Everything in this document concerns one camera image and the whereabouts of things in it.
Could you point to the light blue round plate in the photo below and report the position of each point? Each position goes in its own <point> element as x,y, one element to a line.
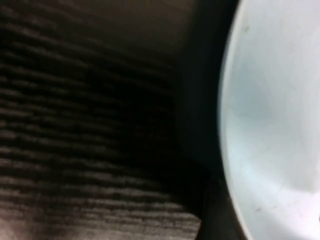
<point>275,112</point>

